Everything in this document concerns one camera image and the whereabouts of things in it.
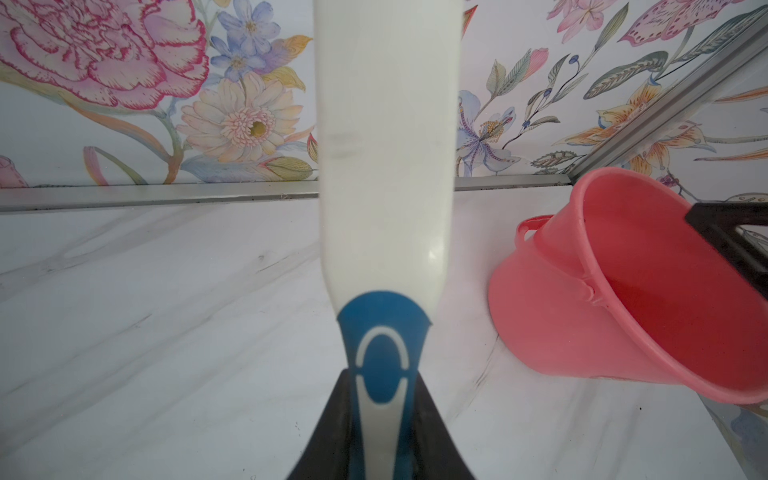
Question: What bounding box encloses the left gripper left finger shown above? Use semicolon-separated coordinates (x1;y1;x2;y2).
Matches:
287;369;360;480

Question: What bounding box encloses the pink plastic bucket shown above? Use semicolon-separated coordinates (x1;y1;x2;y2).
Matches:
487;168;767;404

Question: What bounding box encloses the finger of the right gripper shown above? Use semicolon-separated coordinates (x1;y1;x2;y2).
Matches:
685;202;767;299

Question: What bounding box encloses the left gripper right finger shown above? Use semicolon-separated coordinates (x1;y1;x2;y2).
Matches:
411;375;475;480

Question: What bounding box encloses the white blue cleaning brush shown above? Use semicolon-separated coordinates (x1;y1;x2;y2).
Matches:
314;1;463;479

